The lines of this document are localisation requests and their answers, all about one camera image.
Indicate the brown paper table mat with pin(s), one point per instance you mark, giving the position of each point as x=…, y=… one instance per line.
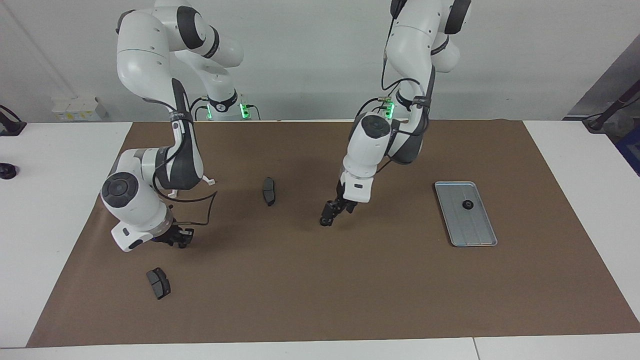
x=330, y=280

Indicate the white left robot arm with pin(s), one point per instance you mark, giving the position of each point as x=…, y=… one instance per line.
x=370, y=145

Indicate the grey metal tray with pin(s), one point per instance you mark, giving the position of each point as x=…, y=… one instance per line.
x=477, y=232

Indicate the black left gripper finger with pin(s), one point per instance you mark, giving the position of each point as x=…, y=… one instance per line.
x=350, y=207
x=327, y=215

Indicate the white wall socket box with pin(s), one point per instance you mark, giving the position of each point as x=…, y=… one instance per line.
x=80, y=107

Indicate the black round knob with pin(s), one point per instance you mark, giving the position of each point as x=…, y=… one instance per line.
x=7, y=171

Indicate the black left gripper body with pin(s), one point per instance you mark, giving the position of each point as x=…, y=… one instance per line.
x=346, y=192

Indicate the large black bearing gear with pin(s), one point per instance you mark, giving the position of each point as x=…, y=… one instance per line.
x=468, y=204

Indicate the white semicircular plastic bracket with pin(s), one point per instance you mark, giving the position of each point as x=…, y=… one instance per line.
x=211, y=181

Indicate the long dark grey brake pad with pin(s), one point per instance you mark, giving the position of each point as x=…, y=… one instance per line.
x=269, y=191

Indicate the short dark grey brake pad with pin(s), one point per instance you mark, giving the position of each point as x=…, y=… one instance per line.
x=159, y=284

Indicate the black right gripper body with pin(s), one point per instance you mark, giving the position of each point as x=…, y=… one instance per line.
x=165, y=236

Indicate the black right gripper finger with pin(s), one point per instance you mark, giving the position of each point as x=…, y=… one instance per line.
x=182, y=243
x=187, y=232

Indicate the blue crate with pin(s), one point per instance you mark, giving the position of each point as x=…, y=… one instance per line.
x=631, y=150

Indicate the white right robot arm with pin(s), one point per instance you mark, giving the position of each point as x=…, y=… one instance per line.
x=145, y=60

